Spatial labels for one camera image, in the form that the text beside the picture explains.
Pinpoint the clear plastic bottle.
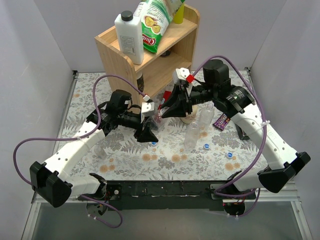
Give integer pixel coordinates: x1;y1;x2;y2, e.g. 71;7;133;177
184;121;200;150
199;102;215;131
150;110;166;132

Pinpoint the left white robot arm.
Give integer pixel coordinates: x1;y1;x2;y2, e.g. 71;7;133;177
29;89;158;208

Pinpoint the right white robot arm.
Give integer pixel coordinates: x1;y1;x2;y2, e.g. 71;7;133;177
162;59;311;199

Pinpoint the beige lotion bottle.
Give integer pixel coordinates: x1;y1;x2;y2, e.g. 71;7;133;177
180;105;198;125

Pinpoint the clear plastic bottle front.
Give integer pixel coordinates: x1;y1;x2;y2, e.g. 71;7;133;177
184;121;200;150

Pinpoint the dark bottle in shelf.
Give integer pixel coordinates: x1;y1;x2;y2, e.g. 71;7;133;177
136;71;145;92

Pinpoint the blue bottle cap middle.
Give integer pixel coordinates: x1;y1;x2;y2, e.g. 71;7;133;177
203;143;210;150

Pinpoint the yellow bottle on shelf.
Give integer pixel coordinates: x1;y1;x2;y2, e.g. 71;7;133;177
173;3;185;24

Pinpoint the white bottle black cap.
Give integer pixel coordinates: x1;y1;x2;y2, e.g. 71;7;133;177
114;10;144;65

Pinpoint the red box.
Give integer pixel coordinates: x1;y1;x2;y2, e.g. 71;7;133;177
158;90;172;109

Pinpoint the wooden shelf unit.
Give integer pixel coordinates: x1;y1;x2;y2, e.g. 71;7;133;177
95;5;200;105

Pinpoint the purple candy bar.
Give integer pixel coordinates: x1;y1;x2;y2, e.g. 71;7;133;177
212;113;230;131

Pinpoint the floral table mat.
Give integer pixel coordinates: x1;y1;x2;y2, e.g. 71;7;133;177
48;70;282;181

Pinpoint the small clear glass cup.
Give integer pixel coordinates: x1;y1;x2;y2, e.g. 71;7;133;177
93;145;107;160

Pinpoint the black green box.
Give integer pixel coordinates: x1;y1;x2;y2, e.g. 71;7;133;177
235;124;250;141

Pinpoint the black base bar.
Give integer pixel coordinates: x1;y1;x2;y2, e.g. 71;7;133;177
102;180;224;211

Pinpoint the green chips bag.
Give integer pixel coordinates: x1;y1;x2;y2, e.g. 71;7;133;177
133;0;184;53

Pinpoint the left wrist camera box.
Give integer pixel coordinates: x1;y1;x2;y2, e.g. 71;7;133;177
140;101;156;117

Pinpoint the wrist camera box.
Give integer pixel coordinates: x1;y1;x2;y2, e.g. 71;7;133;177
172;67;195;85
140;101;156;117

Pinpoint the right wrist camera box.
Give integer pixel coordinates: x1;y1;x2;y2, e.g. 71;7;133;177
172;67;195;85

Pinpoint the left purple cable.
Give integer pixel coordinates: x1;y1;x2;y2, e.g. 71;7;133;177
12;74;151;186

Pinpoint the purple cable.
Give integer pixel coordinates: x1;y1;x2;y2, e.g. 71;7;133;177
191;55;267;198
12;74;151;186

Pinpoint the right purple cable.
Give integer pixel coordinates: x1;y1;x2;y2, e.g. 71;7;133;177
191;55;267;198

